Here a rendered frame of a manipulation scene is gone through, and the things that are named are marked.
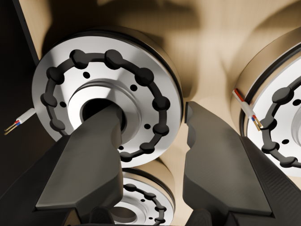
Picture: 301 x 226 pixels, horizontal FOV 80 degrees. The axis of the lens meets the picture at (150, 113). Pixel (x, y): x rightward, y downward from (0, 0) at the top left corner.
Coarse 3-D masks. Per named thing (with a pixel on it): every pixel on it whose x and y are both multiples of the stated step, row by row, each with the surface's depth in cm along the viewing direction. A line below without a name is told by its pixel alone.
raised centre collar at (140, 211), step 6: (126, 198) 16; (120, 204) 16; (126, 204) 16; (132, 204) 16; (138, 204) 17; (132, 210) 17; (138, 210) 17; (144, 210) 17; (114, 216) 18; (138, 216) 17; (144, 216) 17; (120, 222) 18; (126, 222) 18; (132, 222) 18; (138, 222) 18; (144, 222) 18
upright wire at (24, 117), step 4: (32, 108) 13; (28, 112) 12; (32, 112) 13; (20, 116) 12; (24, 116) 12; (28, 116) 12; (16, 120) 12; (20, 120) 12; (24, 120) 12; (12, 124) 11; (16, 124) 12; (8, 128) 11; (12, 128) 11; (8, 132) 11
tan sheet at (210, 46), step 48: (48, 0) 12; (96, 0) 12; (144, 0) 11; (192, 0) 11; (240, 0) 11; (288, 0) 11; (48, 48) 13; (192, 48) 12; (240, 48) 12; (192, 96) 14
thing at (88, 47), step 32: (64, 64) 11; (96, 64) 10; (128, 64) 10; (160, 64) 10; (32, 96) 12; (64, 96) 12; (160, 96) 11; (64, 128) 14; (160, 128) 13; (128, 160) 14
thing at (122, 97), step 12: (84, 84) 11; (96, 84) 11; (108, 84) 11; (72, 96) 11; (84, 96) 11; (96, 96) 11; (108, 96) 11; (120, 96) 11; (132, 96) 11; (72, 108) 12; (84, 108) 12; (120, 108) 11; (132, 108) 11; (72, 120) 12; (84, 120) 12; (132, 120) 12; (132, 132) 12
